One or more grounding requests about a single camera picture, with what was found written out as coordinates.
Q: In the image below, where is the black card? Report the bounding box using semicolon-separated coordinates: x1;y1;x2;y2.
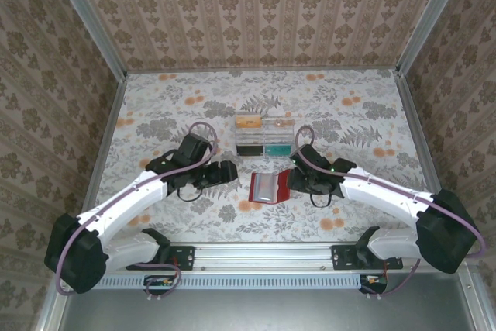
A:
236;144;264;157

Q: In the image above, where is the clear acrylic card organizer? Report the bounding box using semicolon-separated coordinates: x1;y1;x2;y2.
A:
234;112;294;158

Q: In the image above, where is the thin black right gripper cable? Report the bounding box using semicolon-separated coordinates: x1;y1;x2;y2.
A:
309;187;332;209

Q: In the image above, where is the thin black left gripper cable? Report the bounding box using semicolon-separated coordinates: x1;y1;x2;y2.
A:
176;185;206;202

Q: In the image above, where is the grey metal base panel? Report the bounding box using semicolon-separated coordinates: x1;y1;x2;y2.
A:
36;288;496;331

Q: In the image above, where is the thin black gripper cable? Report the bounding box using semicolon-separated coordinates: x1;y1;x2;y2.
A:
309;187;332;209
176;185;206;202

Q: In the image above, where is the black connector box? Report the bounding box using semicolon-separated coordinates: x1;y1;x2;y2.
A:
358;274;388;295
143;274;181;295

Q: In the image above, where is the red card holder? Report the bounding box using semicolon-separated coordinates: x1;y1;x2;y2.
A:
250;170;292;204

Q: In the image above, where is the plain orange card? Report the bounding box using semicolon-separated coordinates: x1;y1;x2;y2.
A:
235;113;263;129

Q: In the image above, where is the aluminium table side rail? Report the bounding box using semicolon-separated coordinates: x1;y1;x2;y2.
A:
81;74;128;215
394;71;443;196

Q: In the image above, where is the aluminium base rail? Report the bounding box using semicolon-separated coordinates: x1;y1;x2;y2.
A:
162;242;422;272

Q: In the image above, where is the aluminium frame post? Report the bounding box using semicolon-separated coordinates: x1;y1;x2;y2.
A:
395;0;477;76
45;0;129;81

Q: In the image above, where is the white slotted cable duct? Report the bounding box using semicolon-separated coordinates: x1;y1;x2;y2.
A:
95;274;363;291

